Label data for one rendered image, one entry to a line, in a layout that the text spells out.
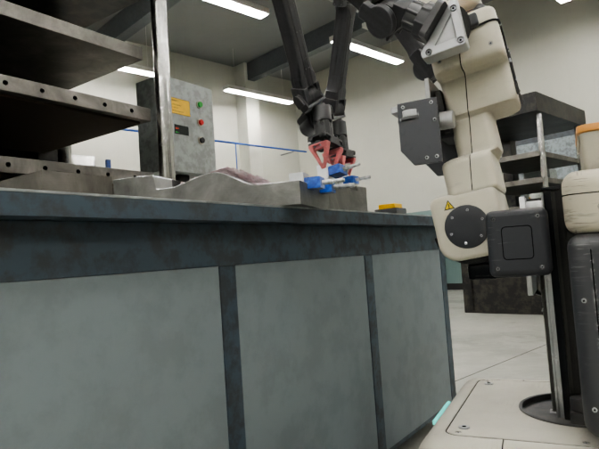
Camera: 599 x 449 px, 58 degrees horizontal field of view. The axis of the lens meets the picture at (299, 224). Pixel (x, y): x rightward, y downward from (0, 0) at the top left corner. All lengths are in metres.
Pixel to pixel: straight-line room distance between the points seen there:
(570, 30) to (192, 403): 7.89
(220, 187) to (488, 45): 0.70
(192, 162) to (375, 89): 7.81
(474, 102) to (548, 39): 7.21
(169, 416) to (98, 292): 0.27
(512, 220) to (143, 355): 0.79
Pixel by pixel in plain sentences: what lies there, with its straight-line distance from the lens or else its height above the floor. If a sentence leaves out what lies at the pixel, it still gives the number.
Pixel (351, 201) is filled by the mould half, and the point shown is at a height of 0.84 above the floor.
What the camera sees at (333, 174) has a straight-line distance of 1.57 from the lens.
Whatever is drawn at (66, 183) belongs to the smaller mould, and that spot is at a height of 0.85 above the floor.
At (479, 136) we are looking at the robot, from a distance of 1.40.
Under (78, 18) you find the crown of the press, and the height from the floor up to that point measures 1.80.
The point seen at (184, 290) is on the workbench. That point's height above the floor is 0.63.
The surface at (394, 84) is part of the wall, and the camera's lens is 9.77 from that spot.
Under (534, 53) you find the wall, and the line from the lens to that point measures 8.62.
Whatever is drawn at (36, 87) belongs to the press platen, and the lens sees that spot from 1.95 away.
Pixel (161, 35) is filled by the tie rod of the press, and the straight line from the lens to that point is 2.26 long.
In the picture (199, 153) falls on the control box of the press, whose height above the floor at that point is 1.16.
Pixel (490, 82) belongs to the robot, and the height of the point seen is 1.07.
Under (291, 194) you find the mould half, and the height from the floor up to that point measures 0.82.
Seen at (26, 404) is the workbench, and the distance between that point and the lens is 0.91.
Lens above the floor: 0.68
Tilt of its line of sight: 3 degrees up
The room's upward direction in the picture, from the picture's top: 4 degrees counter-clockwise
